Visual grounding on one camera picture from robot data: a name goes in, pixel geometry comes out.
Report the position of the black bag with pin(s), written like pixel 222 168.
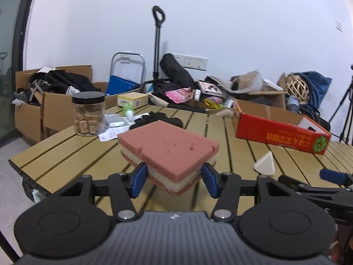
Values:
pixel 176 71

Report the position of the large open cardboard box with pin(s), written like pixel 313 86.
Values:
pixel 256 109

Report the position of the folding camping table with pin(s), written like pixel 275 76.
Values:
pixel 69 154

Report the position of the dark blue bag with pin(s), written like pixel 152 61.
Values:
pixel 320 85

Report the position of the white paper receipt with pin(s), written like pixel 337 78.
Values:
pixel 110 135

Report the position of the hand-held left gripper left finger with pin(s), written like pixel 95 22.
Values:
pixel 139 179

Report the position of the pink printed box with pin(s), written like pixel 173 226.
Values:
pixel 211 88

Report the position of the yellow cardboard box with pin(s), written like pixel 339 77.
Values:
pixel 132 99

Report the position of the black tripod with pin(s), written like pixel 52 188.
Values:
pixel 349 88

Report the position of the black cloth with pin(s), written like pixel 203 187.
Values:
pixel 154 117

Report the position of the pink layered sponge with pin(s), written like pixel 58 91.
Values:
pixel 165 146

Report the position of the pink cloth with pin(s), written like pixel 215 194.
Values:
pixel 179 95

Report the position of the red cardboard box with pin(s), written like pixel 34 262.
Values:
pixel 275 135

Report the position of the white triangular piece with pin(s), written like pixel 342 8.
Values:
pixel 265 165

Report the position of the silver foil pack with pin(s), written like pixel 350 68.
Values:
pixel 115 120

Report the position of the glass door black frame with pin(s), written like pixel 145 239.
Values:
pixel 11 47

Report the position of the clear jar black lid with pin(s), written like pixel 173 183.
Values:
pixel 88 116

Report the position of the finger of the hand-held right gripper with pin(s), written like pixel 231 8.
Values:
pixel 332 175
pixel 317 191

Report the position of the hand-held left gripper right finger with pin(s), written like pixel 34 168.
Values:
pixel 211 180

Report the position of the cardboard box with clothes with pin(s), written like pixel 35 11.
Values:
pixel 27 118

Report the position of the black clothes pile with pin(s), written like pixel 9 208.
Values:
pixel 63 81

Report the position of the white wall switch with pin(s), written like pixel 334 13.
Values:
pixel 339 25

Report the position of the white wall socket panel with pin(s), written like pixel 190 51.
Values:
pixel 195 62

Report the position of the plain cardboard box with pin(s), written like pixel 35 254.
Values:
pixel 58 113

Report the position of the pale green plastic bag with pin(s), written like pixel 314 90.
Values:
pixel 36 196

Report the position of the rattan ball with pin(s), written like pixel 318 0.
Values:
pixel 296 87

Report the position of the small bottle green cap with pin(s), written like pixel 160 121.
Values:
pixel 129 113

